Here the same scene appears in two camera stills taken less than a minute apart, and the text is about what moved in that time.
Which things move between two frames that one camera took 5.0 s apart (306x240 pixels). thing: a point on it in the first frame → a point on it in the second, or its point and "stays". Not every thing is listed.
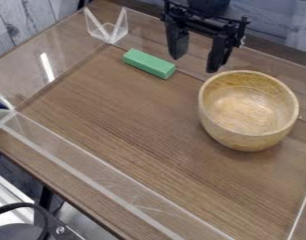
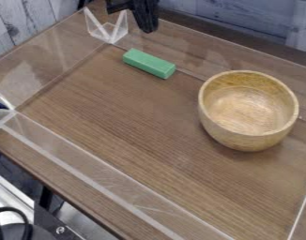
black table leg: (46, 198) stays
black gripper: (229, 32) → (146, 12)
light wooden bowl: (248, 110) stays
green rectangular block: (150, 63) stays
